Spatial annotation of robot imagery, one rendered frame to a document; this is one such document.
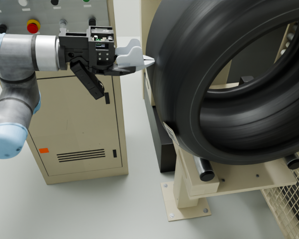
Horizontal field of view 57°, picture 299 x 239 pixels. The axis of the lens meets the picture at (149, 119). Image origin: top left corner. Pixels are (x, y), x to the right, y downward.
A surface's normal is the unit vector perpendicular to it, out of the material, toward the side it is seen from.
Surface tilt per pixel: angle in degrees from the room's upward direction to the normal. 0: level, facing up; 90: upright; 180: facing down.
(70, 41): 90
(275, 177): 0
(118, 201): 0
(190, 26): 54
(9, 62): 90
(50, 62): 87
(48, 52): 62
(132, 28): 90
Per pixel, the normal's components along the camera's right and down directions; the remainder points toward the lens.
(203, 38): -0.47, 0.20
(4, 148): 0.11, 0.69
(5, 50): 0.19, 0.10
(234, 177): 0.00, -0.72
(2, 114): 0.29, -0.71
